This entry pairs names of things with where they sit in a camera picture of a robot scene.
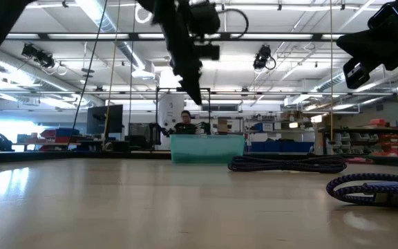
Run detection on person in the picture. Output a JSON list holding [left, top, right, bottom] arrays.
[[173, 109, 198, 136]]

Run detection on teal translucent plastic bin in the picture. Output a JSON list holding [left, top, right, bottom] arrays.
[[169, 133, 246, 164]]

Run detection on cardboard box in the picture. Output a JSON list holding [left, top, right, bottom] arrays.
[[216, 118, 229, 135]]

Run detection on black shelf rack with bins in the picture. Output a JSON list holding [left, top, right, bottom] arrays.
[[318, 118, 398, 157]]

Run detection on black overhead camera with cable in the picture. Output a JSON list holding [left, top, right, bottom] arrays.
[[21, 43, 57, 69], [252, 44, 277, 72]]

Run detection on thin black hanging cable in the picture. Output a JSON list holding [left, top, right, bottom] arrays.
[[66, 0, 109, 150]]

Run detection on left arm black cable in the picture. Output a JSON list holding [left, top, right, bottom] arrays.
[[218, 8, 250, 39]]

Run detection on black computer monitor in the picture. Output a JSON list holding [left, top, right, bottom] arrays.
[[86, 104, 124, 135]]

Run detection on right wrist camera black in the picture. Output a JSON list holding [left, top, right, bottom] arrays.
[[342, 57, 372, 90]]

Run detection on white cable ring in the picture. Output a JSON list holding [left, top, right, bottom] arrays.
[[135, 2, 154, 25]]

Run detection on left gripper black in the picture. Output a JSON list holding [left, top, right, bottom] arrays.
[[152, 0, 204, 107]]

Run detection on purple braided USB-C cable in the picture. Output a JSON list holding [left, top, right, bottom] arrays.
[[325, 172, 398, 208], [227, 155, 348, 174]]

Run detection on black table edge rail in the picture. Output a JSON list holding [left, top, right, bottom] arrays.
[[0, 149, 398, 169]]

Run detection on row of blue bins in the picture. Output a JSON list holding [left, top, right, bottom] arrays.
[[250, 140, 316, 154]]

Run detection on blue storage bin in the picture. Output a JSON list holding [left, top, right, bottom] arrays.
[[55, 127, 81, 138]]

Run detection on yellow hanging rope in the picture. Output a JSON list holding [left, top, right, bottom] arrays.
[[102, 0, 122, 148]]

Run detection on white cylindrical column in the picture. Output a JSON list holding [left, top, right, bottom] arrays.
[[158, 93, 186, 150]]

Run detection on white shelf unit with supplies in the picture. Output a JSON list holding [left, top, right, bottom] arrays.
[[243, 112, 319, 154]]

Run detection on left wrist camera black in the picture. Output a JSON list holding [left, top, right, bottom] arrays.
[[194, 43, 221, 62]]

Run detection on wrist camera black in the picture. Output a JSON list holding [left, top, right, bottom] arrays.
[[194, 43, 221, 62], [342, 57, 372, 90]]

